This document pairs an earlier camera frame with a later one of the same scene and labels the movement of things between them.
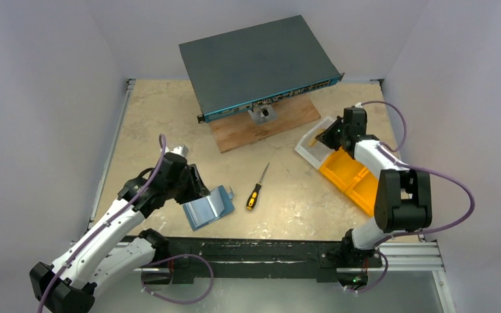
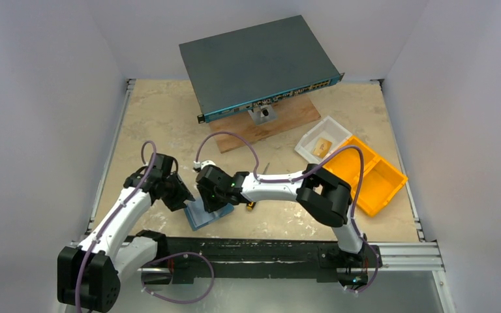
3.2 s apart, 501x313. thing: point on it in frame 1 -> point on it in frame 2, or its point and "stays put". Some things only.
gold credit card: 314,140 -> 321,147
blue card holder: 205,210 stays put
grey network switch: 237,71 stays put
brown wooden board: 239,129 stays put
